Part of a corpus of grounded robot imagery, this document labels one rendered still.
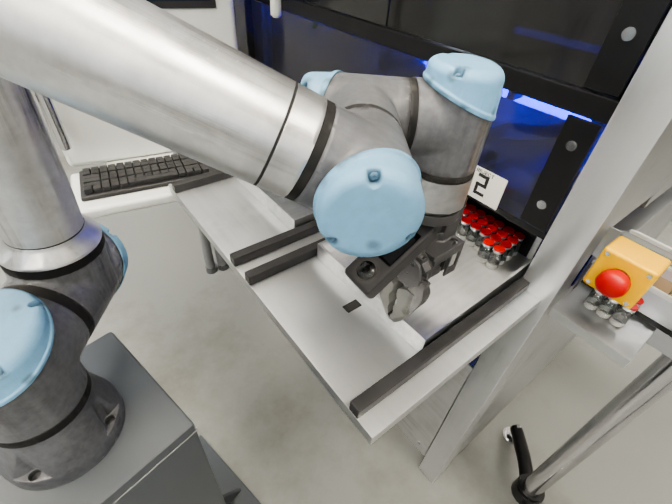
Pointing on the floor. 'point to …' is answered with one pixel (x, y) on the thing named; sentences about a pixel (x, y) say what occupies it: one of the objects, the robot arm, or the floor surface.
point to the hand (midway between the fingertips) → (390, 316)
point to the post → (572, 235)
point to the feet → (521, 464)
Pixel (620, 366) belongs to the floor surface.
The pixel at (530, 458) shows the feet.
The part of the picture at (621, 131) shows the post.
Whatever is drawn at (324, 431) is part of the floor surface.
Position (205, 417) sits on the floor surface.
